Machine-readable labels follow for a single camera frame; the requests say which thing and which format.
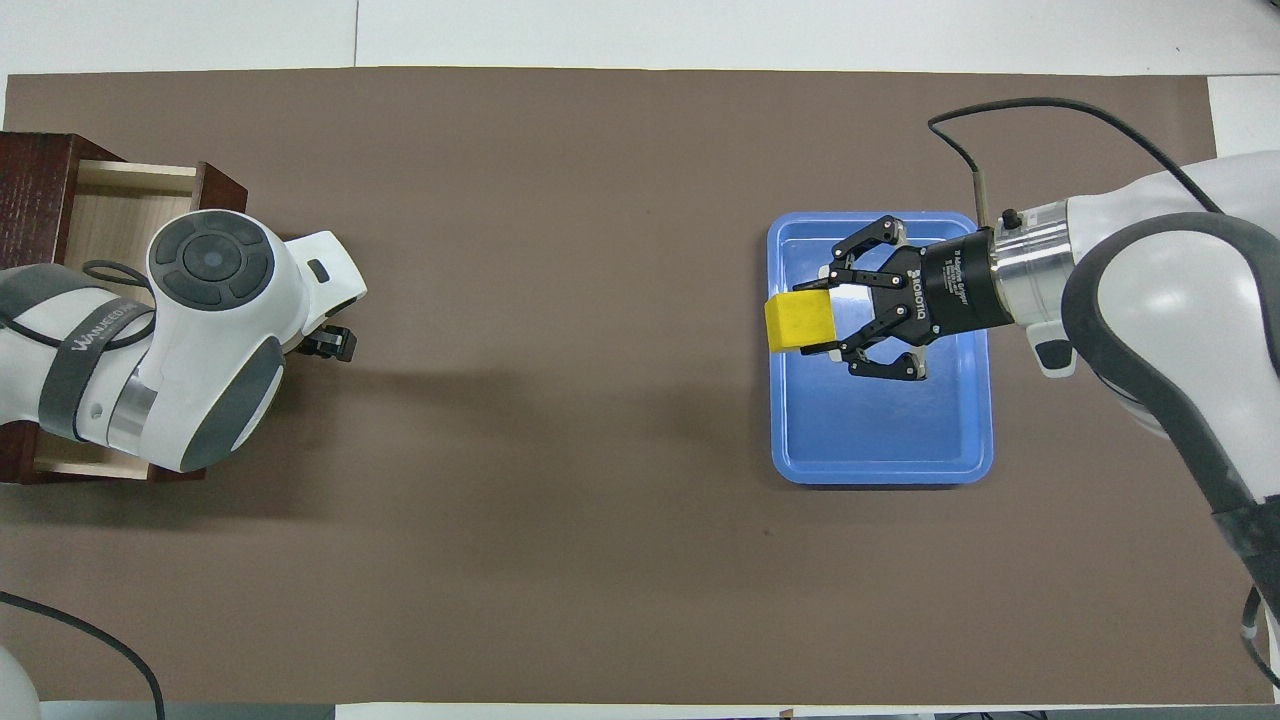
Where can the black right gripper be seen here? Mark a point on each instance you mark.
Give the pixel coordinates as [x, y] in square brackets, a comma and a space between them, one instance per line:
[950, 290]

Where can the yellow cube block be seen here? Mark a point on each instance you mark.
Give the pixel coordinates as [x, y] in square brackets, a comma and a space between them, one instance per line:
[800, 322]

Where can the wooden drawer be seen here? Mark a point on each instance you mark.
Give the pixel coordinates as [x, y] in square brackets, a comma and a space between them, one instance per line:
[115, 225]

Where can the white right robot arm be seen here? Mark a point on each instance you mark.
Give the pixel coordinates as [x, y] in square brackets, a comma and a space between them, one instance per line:
[1150, 200]

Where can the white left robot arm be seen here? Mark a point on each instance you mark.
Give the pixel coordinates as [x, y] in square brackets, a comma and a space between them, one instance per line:
[220, 300]

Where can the blue plastic tray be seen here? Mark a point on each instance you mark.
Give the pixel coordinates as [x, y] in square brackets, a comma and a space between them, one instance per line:
[880, 420]

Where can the brown table mat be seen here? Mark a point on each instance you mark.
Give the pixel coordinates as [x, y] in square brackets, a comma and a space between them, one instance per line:
[600, 550]

